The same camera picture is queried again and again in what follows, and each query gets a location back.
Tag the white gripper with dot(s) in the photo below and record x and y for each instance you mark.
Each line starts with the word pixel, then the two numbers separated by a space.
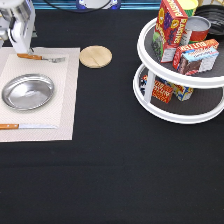
pixel 17 18

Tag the fork with wooden handle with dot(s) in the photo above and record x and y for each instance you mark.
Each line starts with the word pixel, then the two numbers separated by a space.
pixel 38 57

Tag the round silver metal plate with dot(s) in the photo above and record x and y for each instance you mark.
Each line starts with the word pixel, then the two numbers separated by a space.
pixel 27 92

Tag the robot base white blue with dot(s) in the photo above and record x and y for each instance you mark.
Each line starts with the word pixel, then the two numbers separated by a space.
pixel 98 4

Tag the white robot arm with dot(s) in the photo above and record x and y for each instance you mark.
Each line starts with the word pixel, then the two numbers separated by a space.
pixel 17 18

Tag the round wooden coaster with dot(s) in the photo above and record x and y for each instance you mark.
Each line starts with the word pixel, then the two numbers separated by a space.
pixel 95 56

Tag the beige woven placemat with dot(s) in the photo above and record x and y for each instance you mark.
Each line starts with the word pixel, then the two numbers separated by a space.
pixel 59 111

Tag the white two-tier turntable rack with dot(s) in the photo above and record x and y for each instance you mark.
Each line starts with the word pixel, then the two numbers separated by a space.
pixel 207 100

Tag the orange box on lower tier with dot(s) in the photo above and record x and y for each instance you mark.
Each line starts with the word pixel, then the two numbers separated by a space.
pixel 162 92

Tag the red raisins box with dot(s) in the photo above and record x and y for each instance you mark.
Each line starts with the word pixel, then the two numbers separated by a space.
pixel 170 24

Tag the yellow box on lower tier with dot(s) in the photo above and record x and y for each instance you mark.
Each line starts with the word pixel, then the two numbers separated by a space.
pixel 181 92

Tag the chocolate pudding box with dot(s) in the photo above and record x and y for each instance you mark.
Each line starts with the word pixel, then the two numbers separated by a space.
pixel 197 61

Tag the yellow green container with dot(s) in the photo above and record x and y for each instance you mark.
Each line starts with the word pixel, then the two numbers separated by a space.
pixel 189 6

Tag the red tin can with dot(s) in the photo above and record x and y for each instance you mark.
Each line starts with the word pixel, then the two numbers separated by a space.
pixel 196 30

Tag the red butter box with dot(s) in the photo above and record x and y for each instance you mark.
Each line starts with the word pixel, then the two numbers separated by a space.
pixel 194 46

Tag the black bowl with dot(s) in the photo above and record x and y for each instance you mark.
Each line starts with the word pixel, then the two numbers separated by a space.
pixel 215 14

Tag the knife with wooden handle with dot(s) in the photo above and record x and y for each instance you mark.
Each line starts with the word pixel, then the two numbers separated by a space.
pixel 26 126

